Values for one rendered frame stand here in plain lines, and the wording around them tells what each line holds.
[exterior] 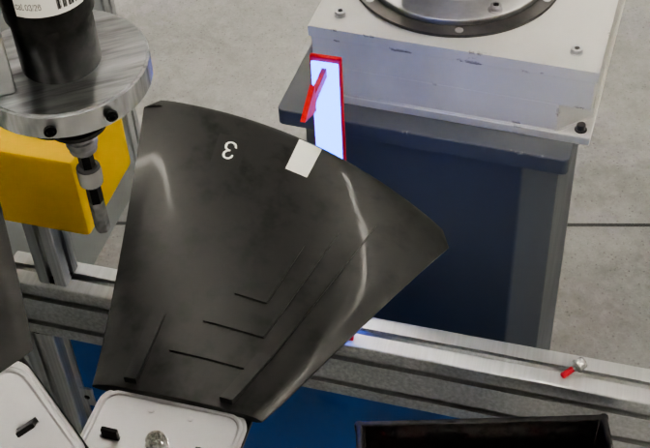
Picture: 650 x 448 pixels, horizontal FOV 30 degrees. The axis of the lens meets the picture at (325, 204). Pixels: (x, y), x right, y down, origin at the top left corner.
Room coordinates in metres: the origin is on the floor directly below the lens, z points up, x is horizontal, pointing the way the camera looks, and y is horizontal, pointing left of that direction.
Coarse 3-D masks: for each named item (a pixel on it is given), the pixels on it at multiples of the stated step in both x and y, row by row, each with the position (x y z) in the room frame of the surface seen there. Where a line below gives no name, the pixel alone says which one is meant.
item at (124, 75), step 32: (0, 32) 0.38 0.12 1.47; (128, 32) 0.40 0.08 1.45; (0, 64) 0.37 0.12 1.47; (128, 64) 0.38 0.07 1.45; (0, 96) 0.37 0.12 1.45; (32, 96) 0.37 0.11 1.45; (64, 96) 0.37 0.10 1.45; (96, 96) 0.36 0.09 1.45; (128, 96) 0.37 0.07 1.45; (32, 128) 0.35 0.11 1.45; (64, 128) 0.35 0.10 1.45; (96, 128) 0.36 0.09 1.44
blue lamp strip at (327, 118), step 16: (320, 64) 0.72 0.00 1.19; (336, 64) 0.71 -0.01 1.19; (336, 80) 0.71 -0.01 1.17; (320, 96) 0.72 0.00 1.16; (336, 96) 0.71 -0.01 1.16; (320, 112) 0.72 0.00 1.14; (336, 112) 0.71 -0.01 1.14; (320, 128) 0.72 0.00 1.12; (336, 128) 0.71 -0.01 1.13; (320, 144) 0.72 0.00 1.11; (336, 144) 0.71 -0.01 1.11
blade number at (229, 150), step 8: (224, 136) 0.62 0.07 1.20; (232, 136) 0.62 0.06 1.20; (216, 144) 0.62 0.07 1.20; (224, 144) 0.62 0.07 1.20; (232, 144) 0.62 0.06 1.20; (240, 144) 0.62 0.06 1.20; (216, 152) 0.61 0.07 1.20; (224, 152) 0.61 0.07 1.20; (232, 152) 0.61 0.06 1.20; (240, 152) 0.61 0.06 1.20; (216, 160) 0.60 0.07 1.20; (224, 160) 0.60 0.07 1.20; (232, 160) 0.60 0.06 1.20; (240, 160) 0.60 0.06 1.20
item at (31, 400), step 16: (16, 368) 0.37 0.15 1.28; (0, 384) 0.36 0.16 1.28; (16, 384) 0.36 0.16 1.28; (32, 384) 0.36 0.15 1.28; (0, 400) 0.36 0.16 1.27; (16, 400) 0.36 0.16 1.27; (32, 400) 0.36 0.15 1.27; (48, 400) 0.36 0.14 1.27; (0, 416) 0.35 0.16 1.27; (16, 416) 0.35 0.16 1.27; (32, 416) 0.36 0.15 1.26; (48, 416) 0.36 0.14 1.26; (64, 416) 0.36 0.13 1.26; (0, 432) 0.35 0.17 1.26; (32, 432) 0.35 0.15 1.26; (48, 432) 0.35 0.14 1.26; (64, 432) 0.35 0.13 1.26
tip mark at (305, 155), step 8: (304, 144) 0.63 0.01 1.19; (296, 152) 0.62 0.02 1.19; (304, 152) 0.62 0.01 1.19; (312, 152) 0.62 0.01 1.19; (296, 160) 0.61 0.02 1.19; (304, 160) 0.61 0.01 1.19; (312, 160) 0.61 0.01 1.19; (288, 168) 0.60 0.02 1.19; (296, 168) 0.60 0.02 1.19; (304, 168) 0.60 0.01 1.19
